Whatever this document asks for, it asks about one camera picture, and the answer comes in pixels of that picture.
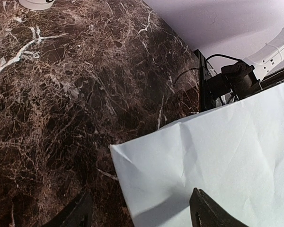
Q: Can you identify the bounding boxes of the black front table rail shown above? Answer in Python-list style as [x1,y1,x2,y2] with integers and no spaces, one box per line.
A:
[194,50,217,112]

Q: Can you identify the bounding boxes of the white paper bag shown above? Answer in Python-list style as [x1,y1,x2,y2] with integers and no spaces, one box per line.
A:
[110,83,284,227]

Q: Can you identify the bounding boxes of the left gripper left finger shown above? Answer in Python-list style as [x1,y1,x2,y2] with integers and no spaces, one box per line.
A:
[43,192,93,227]

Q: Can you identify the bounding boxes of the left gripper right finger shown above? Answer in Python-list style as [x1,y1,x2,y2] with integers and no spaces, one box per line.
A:
[189,188,248,227]

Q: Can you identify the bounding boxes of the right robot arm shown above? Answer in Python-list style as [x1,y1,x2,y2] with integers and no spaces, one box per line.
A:
[221,27,284,97]

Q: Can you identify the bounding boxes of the white cup holding straws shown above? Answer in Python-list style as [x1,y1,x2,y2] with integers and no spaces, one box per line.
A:
[19,0,55,11]

